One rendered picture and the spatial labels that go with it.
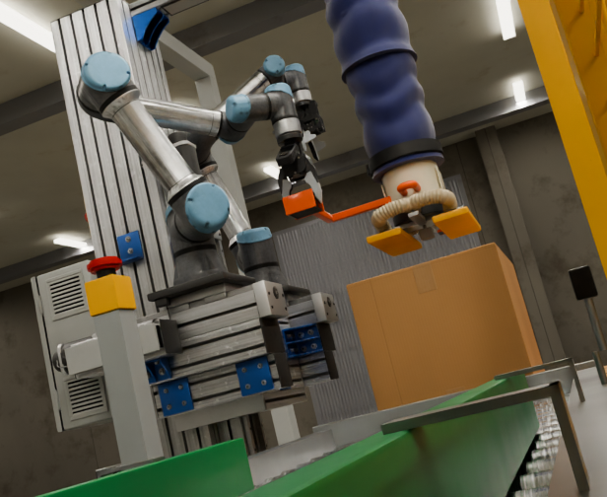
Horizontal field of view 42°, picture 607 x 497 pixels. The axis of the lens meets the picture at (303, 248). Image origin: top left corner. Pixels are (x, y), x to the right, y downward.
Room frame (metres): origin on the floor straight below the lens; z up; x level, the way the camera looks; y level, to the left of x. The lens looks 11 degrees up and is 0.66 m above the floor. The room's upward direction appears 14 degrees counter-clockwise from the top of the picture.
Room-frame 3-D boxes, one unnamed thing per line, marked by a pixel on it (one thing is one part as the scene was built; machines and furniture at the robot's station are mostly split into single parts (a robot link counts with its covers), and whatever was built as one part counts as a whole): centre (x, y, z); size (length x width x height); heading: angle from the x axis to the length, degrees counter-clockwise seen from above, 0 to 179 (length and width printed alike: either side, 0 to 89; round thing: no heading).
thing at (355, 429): (1.96, -0.25, 0.58); 0.70 x 0.03 x 0.06; 73
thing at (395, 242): (2.32, -0.27, 1.08); 0.34 x 0.10 x 0.05; 164
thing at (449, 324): (2.31, -0.36, 0.74); 0.60 x 0.40 x 0.40; 163
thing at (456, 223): (2.27, -0.45, 1.08); 0.34 x 0.10 x 0.05; 164
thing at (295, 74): (2.76, -0.12, 1.82); 0.09 x 0.08 x 0.11; 100
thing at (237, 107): (2.08, 0.06, 1.48); 0.11 x 0.11 x 0.08; 25
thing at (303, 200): (2.08, -0.03, 1.18); 0.09 x 0.08 x 0.05; 74
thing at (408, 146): (2.30, -0.36, 1.30); 0.23 x 0.23 x 0.04
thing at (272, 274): (2.57, 0.15, 1.09); 0.15 x 0.15 x 0.10
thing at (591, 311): (1.14, -0.37, 0.68); 0.03 x 0.02 x 0.17; 73
